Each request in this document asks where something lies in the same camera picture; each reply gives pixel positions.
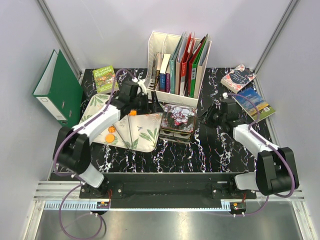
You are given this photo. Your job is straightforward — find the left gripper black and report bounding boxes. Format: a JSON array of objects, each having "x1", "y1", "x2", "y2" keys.
[{"x1": 130, "y1": 91, "x2": 164, "y2": 116}]

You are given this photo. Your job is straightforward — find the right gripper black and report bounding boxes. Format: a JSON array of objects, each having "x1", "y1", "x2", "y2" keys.
[{"x1": 196, "y1": 103, "x2": 226, "y2": 129}]

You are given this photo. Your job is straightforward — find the gold tin lid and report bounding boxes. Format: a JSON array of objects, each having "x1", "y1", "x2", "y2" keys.
[{"x1": 161, "y1": 104, "x2": 196, "y2": 134}]

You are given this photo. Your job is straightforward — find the metal serving tongs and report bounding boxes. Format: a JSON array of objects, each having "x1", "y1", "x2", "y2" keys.
[{"x1": 114, "y1": 116, "x2": 132, "y2": 149}]

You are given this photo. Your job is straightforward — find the gold cookie tin base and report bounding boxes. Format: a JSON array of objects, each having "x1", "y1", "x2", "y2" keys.
[{"x1": 159, "y1": 128, "x2": 195, "y2": 144}]

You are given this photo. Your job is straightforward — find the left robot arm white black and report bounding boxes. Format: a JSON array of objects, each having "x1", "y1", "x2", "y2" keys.
[{"x1": 53, "y1": 78, "x2": 163, "y2": 198}]

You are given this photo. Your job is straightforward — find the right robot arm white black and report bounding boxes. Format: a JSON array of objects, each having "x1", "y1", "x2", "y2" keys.
[{"x1": 198, "y1": 98, "x2": 299, "y2": 199}]

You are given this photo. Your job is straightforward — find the orange fish shaped cookie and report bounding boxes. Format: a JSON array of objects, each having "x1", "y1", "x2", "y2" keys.
[{"x1": 128, "y1": 110, "x2": 138, "y2": 116}]

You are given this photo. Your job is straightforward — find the floral patterned serving tray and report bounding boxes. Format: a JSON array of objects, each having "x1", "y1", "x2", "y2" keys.
[{"x1": 79, "y1": 94, "x2": 163, "y2": 153}]

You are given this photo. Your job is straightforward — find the floral cover paperback book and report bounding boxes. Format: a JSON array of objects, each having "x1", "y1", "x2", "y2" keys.
[{"x1": 220, "y1": 64, "x2": 257, "y2": 94}]

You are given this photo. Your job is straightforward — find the white desk file organizer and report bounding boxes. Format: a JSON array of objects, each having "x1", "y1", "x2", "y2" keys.
[{"x1": 145, "y1": 31, "x2": 212, "y2": 108}]

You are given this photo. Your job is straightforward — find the orange cookie tray front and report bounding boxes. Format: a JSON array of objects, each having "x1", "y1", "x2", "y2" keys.
[{"x1": 108, "y1": 126, "x2": 116, "y2": 134}]

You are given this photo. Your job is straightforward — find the blue landscape cover book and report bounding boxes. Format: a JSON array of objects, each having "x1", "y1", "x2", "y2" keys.
[{"x1": 232, "y1": 87, "x2": 276, "y2": 122}]

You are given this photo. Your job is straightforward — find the green treehouse paperback book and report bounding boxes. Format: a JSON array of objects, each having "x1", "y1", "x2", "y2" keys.
[{"x1": 93, "y1": 65, "x2": 116, "y2": 94}]

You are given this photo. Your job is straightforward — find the green lever arch binder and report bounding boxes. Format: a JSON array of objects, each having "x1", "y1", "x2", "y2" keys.
[{"x1": 32, "y1": 50, "x2": 83, "y2": 128}]

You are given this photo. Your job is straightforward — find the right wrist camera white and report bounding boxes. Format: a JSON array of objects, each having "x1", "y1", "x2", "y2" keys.
[{"x1": 222, "y1": 92, "x2": 228, "y2": 99}]

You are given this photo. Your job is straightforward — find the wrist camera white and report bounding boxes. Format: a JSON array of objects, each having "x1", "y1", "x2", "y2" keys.
[
  {"x1": 132, "y1": 77, "x2": 147, "y2": 95},
  {"x1": 222, "y1": 92, "x2": 228, "y2": 99}
]

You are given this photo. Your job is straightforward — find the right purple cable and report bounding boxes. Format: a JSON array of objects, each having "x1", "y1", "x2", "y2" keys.
[{"x1": 207, "y1": 93, "x2": 296, "y2": 216}]

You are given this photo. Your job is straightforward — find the purple cable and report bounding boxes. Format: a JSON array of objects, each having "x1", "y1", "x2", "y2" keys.
[
  {"x1": 207, "y1": 93, "x2": 296, "y2": 216},
  {"x1": 53, "y1": 68, "x2": 137, "y2": 238}
]

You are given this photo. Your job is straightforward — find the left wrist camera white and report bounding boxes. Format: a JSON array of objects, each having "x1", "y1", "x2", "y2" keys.
[{"x1": 132, "y1": 77, "x2": 147, "y2": 95}]

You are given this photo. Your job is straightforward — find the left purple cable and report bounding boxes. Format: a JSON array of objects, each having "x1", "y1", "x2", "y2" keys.
[{"x1": 53, "y1": 68, "x2": 137, "y2": 238}]

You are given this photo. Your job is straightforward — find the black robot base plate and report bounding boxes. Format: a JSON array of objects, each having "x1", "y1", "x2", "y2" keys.
[{"x1": 79, "y1": 172, "x2": 257, "y2": 211}]

